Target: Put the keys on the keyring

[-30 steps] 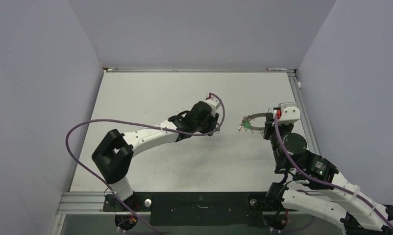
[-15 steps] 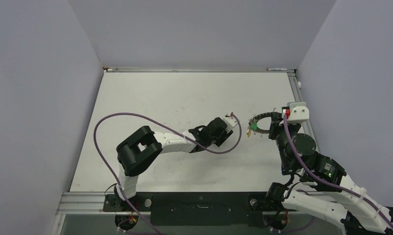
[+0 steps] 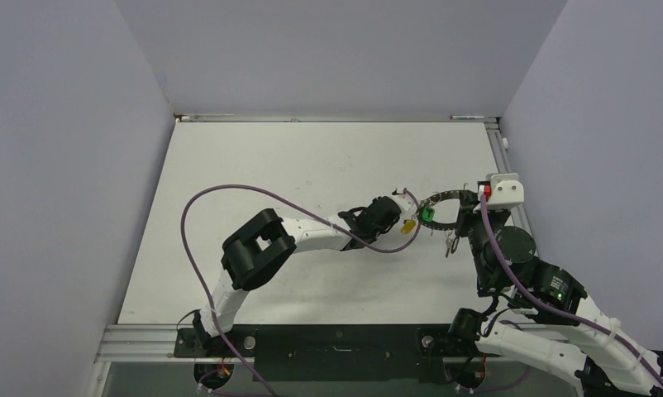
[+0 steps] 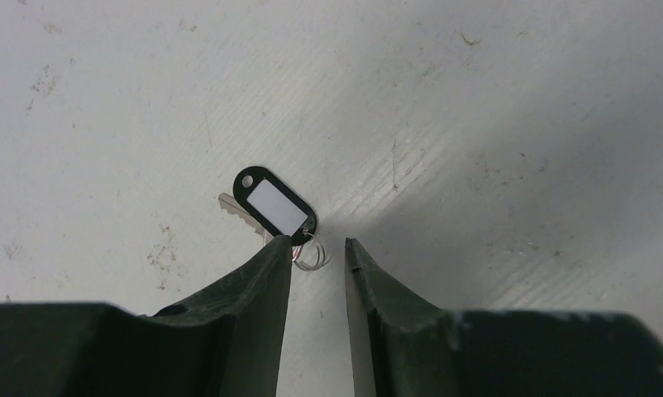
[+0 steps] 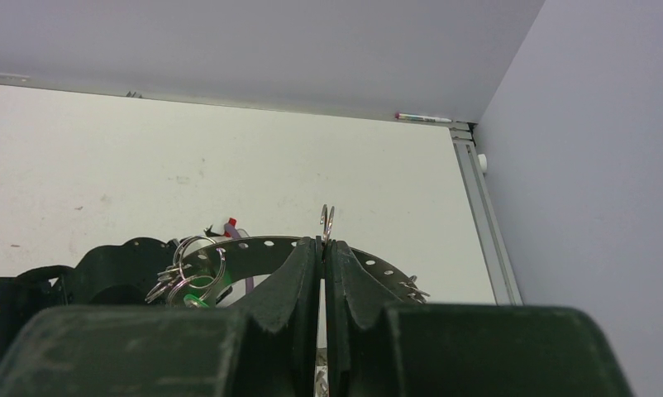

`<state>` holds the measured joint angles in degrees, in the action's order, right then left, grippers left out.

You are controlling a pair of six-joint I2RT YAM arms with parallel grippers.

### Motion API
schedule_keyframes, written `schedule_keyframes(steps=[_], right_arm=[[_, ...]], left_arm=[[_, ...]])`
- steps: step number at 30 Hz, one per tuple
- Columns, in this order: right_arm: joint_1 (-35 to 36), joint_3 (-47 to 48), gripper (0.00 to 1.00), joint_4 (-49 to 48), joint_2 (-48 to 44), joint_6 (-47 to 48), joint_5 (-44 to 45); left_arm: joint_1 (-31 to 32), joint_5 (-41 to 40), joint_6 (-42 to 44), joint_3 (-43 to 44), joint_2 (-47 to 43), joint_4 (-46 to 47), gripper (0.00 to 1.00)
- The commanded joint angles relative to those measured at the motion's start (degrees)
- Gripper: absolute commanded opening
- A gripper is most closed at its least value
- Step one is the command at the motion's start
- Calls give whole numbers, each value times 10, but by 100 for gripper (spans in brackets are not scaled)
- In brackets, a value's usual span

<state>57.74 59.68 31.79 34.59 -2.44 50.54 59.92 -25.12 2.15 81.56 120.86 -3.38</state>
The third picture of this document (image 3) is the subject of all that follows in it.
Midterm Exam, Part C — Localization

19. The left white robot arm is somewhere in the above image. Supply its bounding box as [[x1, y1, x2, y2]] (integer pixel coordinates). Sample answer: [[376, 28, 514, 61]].
[[193, 191, 417, 356]]

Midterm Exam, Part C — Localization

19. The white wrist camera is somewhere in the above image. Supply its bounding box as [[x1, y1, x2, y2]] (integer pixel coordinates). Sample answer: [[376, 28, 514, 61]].
[[390, 188, 417, 215], [473, 173, 525, 213]]

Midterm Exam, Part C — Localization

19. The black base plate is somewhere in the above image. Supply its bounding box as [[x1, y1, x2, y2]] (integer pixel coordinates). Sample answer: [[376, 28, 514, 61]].
[[172, 324, 503, 384]]

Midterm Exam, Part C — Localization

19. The marker pen at wall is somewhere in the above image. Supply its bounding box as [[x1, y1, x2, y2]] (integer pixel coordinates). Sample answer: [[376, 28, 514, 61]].
[[450, 115, 487, 121]]

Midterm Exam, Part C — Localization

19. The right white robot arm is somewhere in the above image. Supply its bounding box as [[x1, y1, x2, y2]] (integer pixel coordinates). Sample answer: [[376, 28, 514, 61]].
[[441, 185, 663, 396]]

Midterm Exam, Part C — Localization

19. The purple cable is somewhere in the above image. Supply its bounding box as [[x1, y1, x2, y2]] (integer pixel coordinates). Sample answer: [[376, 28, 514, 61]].
[[478, 193, 663, 397], [180, 184, 423, 397]]

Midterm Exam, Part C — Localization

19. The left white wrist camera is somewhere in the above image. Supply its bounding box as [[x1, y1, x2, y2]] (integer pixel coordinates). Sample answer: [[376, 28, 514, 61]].
[[390, 188, 417, 215]]

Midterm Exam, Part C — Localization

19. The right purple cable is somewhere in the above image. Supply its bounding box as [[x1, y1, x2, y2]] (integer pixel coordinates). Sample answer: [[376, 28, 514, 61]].
[[478, 193, 663, 397]]

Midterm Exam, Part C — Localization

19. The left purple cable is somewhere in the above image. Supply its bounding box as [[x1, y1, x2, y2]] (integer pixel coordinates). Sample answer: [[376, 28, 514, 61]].
[[180, 184, 423, 397]]

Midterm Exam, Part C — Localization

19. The green key tag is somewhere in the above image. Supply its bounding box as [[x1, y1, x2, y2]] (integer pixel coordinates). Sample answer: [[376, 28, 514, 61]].
[[421, 204, 436, 222]]

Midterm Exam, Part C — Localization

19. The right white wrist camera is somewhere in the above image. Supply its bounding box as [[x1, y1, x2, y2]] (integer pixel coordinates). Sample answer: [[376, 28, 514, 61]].
[[473, 173, 525, 213]]

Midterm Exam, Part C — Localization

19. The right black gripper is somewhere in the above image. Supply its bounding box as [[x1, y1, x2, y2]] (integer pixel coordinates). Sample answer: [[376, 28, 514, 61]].
[[452, 189, 507, 287]]

